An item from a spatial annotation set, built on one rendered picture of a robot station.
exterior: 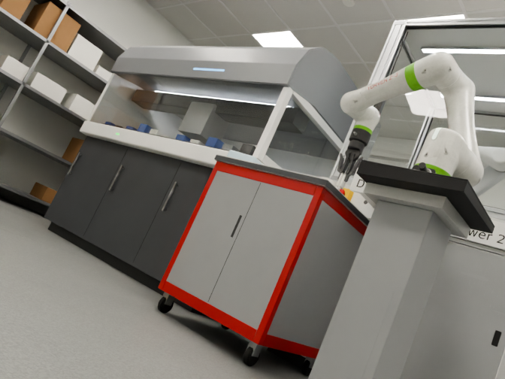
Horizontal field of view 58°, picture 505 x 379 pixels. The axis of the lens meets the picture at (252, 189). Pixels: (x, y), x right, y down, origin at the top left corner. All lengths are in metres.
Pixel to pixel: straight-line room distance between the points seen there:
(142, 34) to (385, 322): 5.07
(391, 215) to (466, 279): 0.65
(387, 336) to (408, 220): 0.37
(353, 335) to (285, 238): 0.47
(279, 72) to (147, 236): 1.28
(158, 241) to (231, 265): 1.00
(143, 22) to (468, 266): 4.87
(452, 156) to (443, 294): 0.69
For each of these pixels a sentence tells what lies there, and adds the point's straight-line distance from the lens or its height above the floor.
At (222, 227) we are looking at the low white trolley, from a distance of 1.97.
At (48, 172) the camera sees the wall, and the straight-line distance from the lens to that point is 5.54.
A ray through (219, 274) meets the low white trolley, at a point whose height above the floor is 0.26.
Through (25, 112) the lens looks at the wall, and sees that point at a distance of 5.40.
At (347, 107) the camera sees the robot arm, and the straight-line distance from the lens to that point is 2.17.
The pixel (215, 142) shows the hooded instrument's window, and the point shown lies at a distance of 2.74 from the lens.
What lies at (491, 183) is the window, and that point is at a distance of 2.27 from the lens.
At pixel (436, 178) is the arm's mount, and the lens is 1.45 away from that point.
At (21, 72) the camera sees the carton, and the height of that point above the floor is 1.17.
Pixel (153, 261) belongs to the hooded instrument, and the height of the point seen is 0.15.
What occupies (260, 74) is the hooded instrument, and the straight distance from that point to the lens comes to 2.80.
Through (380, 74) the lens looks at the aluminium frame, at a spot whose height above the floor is 1.62.
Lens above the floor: 0.30
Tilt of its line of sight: 10 degrees up
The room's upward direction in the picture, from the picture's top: 24 degrees clockwise
